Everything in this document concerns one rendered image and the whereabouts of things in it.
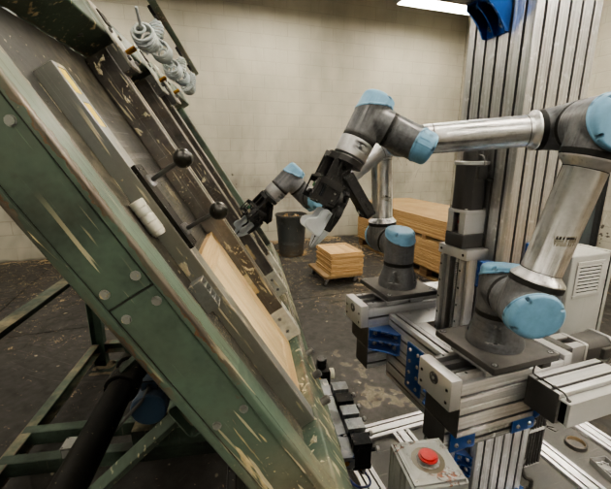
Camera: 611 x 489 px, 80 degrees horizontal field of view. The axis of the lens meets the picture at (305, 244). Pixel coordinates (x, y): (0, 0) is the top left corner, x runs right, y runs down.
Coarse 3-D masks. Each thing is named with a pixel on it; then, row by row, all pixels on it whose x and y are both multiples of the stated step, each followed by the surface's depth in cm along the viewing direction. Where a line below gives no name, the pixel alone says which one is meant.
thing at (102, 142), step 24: (48, 72) 66; (72, 96) 67; (72, 120) 68; (96, 120) 69; (96, 144) 70; (120, 168) 71; (144, 192) 73; (168, 240) 76; (192, 264) 78; (216, 288) 80; (216, 312) 82; (240, 312) 85; (240, 336) 84; (264, 360) 86; (288, 384) 89; (288, 408) 90
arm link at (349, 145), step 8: (344, 136) 79; (352, 136) 78; (344, 144) 78; (352, 144) 78; (360, 144) 78; (368, 144) 78; (344, 152) 78; (352, 152) 78; (360, 152) 78; (368, 152) 79; (360, 160) 79
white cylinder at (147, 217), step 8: (144, 200) 72; (136, 208) 70; (144, 208) 71; (144, 216) 71; (152, 216) 72; (144, 224) 72; (152, 224) 72; (160, 224) 73; (152, 232) 72; (160, 232) 72
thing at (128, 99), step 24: (120, 48) 101; (96, 72) 103; (120, 72) 104; (120, 96) 106; (144, 120) 108; (144, 144) 110; (168, 144) 111; (192, 192) 115; (240, 240) 127; (240, 264) 123; (264, 288) 127; (288, 312) 133; (288, 336) 132
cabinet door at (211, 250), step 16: (208, 240) 107; (208, 256) 96; (224, 256) 116; (224, 272) 105; (240, 272) 123; (240, 288) 111; (240, 304) 100; (256, 304) 120; (256, 320) 107; (272, 320) 126; (272, 336) 114; (288, 352) 121; (288, 368) 108
